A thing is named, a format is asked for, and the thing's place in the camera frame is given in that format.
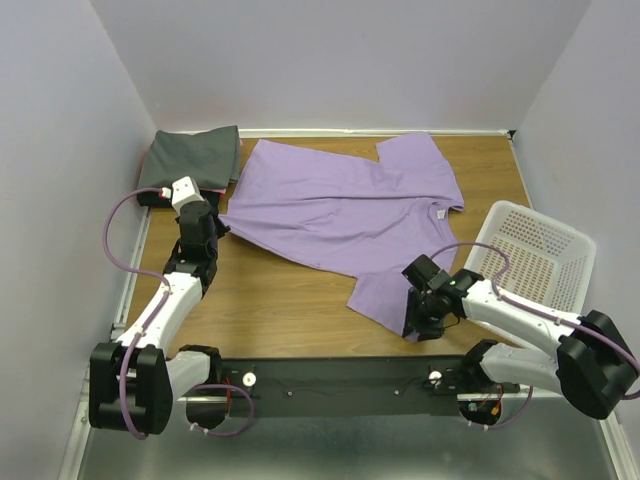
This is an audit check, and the purple cable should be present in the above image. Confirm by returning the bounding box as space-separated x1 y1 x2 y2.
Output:
429 242 640 432
102 186 256 441

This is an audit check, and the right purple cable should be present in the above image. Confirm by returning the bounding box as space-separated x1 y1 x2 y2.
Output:
429 242 640 432

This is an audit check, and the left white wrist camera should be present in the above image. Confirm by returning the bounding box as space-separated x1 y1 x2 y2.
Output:
171 176 204 213

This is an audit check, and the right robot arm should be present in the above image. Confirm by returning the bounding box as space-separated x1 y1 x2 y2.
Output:
402 255 639 420

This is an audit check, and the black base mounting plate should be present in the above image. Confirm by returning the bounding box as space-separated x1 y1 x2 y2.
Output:
186 355 519 428

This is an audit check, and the folded dark grey t shirt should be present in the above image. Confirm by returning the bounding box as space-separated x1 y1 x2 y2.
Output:
137 125 241 206

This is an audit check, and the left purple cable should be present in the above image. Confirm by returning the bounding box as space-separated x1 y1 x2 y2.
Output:
102 186 256 441

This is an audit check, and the white plastic laundry basket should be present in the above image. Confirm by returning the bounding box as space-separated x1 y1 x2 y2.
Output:
464 200 596 313

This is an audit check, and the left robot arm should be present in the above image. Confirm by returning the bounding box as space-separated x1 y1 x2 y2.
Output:
89 197 228 439

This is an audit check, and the purple t shirt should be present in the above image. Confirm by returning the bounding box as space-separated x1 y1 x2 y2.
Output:
223 133 464 334

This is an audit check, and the aluminium extrusion rail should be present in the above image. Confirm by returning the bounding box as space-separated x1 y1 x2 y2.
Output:
82 357 122 402

